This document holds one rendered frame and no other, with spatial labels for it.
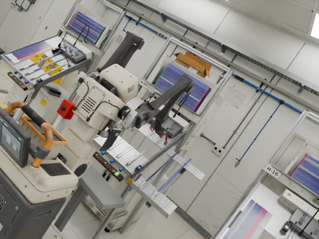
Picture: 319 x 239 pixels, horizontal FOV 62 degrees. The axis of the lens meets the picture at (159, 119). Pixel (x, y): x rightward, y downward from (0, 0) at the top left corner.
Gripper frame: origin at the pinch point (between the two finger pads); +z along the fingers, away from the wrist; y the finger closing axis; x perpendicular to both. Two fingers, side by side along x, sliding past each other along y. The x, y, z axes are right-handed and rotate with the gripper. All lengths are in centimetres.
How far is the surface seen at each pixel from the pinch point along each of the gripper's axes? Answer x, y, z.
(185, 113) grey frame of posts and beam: -39.5, 0.4, 4.0
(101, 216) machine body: 67, 2, 71
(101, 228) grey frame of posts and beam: 77, -16, 40
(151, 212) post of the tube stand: 45, -39, 21
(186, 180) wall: -68, -9, 173
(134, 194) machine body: 37, -11, 47
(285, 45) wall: -248, -6, 22
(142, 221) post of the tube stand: 53, -38, 28
